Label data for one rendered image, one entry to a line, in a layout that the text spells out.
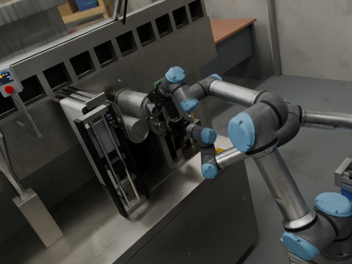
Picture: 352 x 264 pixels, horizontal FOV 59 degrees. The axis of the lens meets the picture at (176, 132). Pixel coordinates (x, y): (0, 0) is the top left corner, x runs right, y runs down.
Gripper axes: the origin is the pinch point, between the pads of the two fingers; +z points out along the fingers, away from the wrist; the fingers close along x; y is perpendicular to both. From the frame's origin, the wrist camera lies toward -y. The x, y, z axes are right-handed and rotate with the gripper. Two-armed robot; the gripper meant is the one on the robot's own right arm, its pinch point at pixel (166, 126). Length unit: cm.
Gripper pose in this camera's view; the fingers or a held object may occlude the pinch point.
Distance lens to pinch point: 176.6
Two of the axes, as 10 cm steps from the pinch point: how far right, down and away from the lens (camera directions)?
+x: -7.0, 5.2, -5.0
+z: -6.7, -2.1, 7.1
